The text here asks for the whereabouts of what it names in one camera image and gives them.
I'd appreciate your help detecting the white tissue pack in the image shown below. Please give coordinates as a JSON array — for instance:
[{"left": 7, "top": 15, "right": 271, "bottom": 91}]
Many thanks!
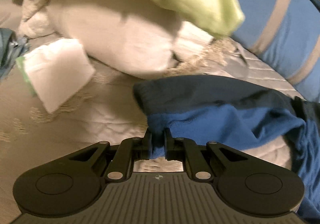
[{"left": 16, "top": 38, "right": 95, "bottom": 113}]

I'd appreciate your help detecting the beige quilted comforter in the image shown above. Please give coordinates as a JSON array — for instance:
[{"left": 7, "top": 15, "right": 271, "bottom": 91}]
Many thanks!
[{"left": 19, "top": 0, "right": 212, "bottom": 79}]

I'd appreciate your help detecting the blue fleece jacket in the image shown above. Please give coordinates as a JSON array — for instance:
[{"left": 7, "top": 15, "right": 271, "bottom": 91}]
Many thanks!
[{"left": 133, "top": 75, "right": 319, "bottom": 223}]

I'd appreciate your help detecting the grey quilted bedspread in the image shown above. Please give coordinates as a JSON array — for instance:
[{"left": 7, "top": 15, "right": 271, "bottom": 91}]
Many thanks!
[{"left": 1, "top": 25, "right": 297, "bottom": 223}]

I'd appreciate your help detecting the left blue striped pillow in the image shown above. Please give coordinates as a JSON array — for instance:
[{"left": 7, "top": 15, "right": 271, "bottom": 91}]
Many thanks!
[{"left": 232, "top": 0, "right": 319, "bottom": 102}]

